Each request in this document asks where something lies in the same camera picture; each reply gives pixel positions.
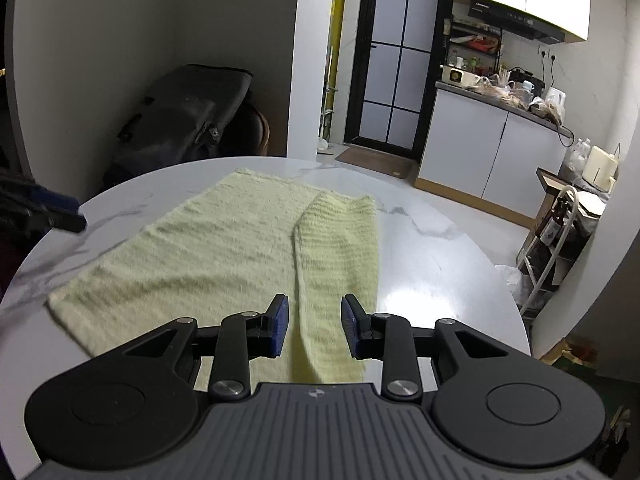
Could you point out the clear plastic food bags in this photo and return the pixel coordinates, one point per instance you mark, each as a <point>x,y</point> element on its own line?
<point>500,91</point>

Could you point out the white wall socket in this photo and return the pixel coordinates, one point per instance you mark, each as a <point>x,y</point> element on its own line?
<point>552,55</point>

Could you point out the white electric kettle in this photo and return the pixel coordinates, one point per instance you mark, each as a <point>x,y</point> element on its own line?
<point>555,98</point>

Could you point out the black spice rack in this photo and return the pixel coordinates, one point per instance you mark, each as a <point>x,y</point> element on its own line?
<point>475,42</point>

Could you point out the brown doormat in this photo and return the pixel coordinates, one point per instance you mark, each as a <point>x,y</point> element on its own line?
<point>375,155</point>

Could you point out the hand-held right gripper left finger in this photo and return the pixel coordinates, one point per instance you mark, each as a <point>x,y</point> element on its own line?
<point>279,327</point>

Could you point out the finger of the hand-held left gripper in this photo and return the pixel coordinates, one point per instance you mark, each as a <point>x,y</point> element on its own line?
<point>70,222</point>
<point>57,200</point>

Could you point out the black countertop appliance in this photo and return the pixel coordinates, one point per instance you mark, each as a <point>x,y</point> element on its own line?
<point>527,81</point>

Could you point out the black range hood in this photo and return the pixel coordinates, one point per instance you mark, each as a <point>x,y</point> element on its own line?
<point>510,17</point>

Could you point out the yellow pipe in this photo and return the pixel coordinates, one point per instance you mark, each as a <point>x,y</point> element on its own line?
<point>336,10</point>

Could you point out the brown wooden chair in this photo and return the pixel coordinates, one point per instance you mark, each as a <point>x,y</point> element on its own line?
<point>257,130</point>

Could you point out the clear plastic bottles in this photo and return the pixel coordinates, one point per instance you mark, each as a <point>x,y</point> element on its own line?
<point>580,149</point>

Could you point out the pale yellow towel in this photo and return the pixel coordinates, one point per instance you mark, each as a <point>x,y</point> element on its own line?
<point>200,250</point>

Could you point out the black framed glass door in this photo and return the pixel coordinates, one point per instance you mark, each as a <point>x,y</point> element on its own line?
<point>390,75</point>

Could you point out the white kitchen counter cabinet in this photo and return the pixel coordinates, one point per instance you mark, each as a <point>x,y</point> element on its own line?
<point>460,145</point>

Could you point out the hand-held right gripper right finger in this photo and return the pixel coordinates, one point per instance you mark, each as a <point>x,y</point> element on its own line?
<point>351,327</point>

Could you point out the white plastic bag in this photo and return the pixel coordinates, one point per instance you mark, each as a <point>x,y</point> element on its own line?
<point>515,285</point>

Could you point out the cream countertop appliance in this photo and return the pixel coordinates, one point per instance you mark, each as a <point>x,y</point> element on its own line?
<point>457,76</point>

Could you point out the dark glass bottle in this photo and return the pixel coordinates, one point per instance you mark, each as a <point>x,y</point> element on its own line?
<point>554,222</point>

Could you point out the cardboard box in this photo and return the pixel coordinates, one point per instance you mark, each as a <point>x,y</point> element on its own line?
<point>570,355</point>

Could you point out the dark grey backpack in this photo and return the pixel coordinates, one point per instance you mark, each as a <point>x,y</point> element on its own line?
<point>185,110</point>

